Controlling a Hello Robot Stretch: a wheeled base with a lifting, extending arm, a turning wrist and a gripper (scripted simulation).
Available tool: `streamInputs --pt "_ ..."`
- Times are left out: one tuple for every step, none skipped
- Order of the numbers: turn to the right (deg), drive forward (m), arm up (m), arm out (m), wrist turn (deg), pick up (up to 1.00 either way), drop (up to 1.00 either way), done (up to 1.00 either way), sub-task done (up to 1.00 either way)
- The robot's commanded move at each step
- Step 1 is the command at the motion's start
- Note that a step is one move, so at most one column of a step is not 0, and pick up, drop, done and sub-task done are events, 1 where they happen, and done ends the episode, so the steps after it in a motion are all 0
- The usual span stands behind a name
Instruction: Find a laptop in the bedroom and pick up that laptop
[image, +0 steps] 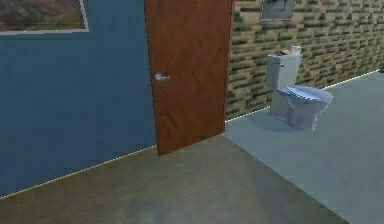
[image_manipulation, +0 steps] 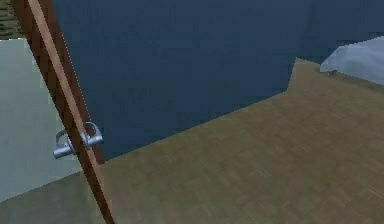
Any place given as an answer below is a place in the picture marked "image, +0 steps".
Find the brown wooden room door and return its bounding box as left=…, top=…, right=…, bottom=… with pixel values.
left=143, top=0, right=236, bottom=157

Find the white toilet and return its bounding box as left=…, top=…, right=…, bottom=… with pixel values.
left=265, top=51, right=334, bottom=132

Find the small white grey item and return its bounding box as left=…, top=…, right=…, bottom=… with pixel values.
left=286, top=43, right=303, bottom=55

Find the framed landscape picture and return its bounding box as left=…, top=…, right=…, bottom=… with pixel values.
left=0, top=0, right=90, bottom=36

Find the silver door lever handle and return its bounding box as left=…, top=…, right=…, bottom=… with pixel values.
left=153, top=73, right=171, bottom=84

